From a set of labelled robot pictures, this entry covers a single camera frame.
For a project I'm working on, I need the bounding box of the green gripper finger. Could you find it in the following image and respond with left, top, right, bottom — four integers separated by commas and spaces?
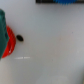
0, 9, 9, 59

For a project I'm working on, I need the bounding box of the red gear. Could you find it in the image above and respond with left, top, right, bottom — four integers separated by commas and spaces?
3, 27, 16, 58

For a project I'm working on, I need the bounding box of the black peg base plate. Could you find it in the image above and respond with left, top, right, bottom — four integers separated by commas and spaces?
36, 0, 84, 4

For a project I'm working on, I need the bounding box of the blue gear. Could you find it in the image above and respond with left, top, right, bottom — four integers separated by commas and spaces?
53, 0, 77, 4

